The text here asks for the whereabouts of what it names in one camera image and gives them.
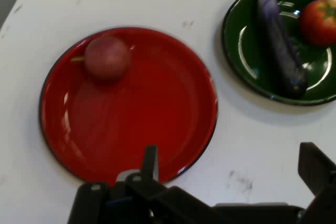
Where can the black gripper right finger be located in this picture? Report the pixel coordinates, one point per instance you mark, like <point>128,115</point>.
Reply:
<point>320,176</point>

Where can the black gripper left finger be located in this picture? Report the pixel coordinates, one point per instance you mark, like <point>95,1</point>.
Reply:
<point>147,192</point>

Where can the purple eggplant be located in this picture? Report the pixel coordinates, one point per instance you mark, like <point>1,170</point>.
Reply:
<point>278,51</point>

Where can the red enamel plate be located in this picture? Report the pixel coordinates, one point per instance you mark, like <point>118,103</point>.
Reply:
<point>157,103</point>

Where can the red onion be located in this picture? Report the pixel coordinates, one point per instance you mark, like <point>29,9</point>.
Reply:
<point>107,58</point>

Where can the red tomato with green stem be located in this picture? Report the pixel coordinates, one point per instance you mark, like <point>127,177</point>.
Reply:
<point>319,22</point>

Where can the green enamel plate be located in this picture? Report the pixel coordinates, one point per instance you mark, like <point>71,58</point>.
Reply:
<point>236,37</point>

